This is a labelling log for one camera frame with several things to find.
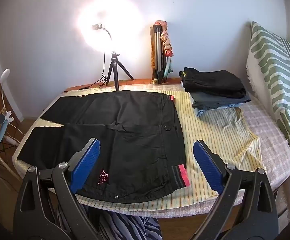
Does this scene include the orange patterned cloth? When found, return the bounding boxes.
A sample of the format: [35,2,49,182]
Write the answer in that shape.
[62,78,184,93]

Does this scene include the folded black pants yellow label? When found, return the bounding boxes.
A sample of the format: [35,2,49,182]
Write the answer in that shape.
[179,67,247,99]

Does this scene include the yellow striped cloth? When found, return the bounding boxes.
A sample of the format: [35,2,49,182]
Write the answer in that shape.
[12,84,266,212]

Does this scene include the small black tripod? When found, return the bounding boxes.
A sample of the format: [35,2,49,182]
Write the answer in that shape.
[106,52,135,92]

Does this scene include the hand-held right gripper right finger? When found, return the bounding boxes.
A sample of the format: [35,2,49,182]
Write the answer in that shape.
[193,140,279,240]

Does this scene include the gooseneck phone holder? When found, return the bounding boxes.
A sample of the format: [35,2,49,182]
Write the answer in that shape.
[92,23,114,53]

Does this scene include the white clip lamp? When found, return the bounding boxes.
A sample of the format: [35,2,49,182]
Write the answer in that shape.
[0,69,15,123]

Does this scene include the ring light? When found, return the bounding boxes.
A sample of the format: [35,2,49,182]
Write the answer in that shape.
[76,0,145,58]

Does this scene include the green and white patterned pillow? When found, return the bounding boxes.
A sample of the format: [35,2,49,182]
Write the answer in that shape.
[246,21,290,205]

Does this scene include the folded grey pants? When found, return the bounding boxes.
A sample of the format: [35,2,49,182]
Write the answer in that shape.
[190,91,251,110]

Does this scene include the black pants with pink logo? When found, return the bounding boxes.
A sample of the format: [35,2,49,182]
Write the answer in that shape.
[17,90,191,204]

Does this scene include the folded light blue jeans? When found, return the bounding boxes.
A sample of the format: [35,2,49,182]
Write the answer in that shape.
[196,104,238,117]

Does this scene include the black cable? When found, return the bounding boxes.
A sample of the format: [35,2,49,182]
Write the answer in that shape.
[78,72,110,90]

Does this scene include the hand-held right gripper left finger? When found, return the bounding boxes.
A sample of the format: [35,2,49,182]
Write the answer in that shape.
[13,138,103,240]

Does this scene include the zebra striped clothing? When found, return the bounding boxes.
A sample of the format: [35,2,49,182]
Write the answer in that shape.
[52,202,163,240]

